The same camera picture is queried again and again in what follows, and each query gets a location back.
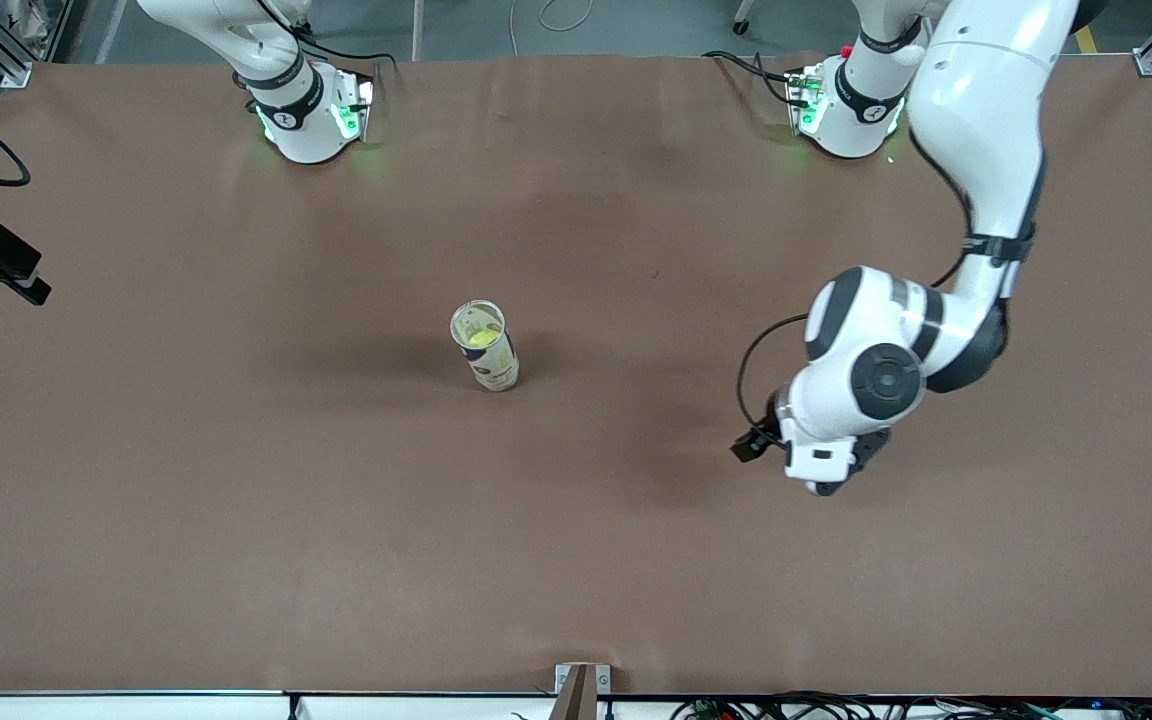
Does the black right base cable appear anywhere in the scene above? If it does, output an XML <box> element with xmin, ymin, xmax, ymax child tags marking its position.
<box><xmin>288</xmin><ymin>35</ymin><xmax>399</xmax><ymax>93</ymax></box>

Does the brown mount post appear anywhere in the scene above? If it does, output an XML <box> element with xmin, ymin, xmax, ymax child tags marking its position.
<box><xmin>548</xmin><ymin>667</ymin><xmax>599</xmax><ymax>720</ymax></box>

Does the white table edge rail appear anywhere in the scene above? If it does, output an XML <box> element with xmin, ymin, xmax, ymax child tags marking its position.
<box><xmin>0</xmin><ymin>690</ymin><xmax>1152</xmax><ymax>720</ymax></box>

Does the white floor cable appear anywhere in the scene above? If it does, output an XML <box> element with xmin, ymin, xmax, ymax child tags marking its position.
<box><xmin>509</xmin><ymin>0</ymin><xmax>597</xmax><ymax>57</ymax></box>

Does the left base connector plate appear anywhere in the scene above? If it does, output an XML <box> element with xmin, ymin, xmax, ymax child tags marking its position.
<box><xmin>784</xmin><ymin>63</ymin><xmax>827</xmax><ymax>138</ymax></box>

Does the clear Wilson tennis ball can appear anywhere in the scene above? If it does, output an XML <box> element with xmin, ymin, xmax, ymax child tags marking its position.
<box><xmin>449</xmin><ymin>299</ymin><xmax>521</xmax><ymax>393</ymax></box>

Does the metal mount bracket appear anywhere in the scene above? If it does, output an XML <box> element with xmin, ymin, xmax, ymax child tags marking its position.
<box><xmin>554</xmin><ymin>663</ymin><xmax>612</xmax><ymax>698</ymax></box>

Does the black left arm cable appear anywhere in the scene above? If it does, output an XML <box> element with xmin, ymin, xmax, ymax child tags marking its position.
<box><xmin>734</xmin><ymin>130</ymin><xmax>977</xmax><ymax>433</ymax></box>

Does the black base cable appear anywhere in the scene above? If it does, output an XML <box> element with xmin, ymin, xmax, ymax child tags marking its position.
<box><xmin>288</xmin><ymin>35</ymin><xmax>399</xmax><ymax>93</ymax></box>
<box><xmin>704</xmin><ymin>50</ymin><xmax>807</xmax><ymax>106</ymax></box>

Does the black cable bundle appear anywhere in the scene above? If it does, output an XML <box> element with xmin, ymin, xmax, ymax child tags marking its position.
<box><xmin>671</xmin><ymin>690</ymin><xmax>1152</xmax><ymax>720</ymax></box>

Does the brown table cover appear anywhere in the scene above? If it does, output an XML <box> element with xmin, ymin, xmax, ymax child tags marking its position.
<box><xmin>0</xmin><ymin>52</ymin><xmax>1152</xmax><ymax>698</ymax></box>

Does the black left base cable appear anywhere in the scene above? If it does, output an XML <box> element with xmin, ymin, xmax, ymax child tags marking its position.
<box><xmin>704</xmin><ymin>50</ymin><xmax>807</xmax><ymax>106</ymax></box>

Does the base connector plate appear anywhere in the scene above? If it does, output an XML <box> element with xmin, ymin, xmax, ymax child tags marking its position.
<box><xmin>331</xmin><ymin>68</ymin><xmax>378</xmax><ymax>143</ymax></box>
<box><xmin>784</xmin><ymin>63</ymin><xmax>827</xmax><ymax>138</ymax></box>

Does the right base connector plate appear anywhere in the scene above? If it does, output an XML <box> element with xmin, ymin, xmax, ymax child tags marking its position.
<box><xmin>331</xmin><ymin>68</ymin><xmax>378</xmax><ymax>143</ymax></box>

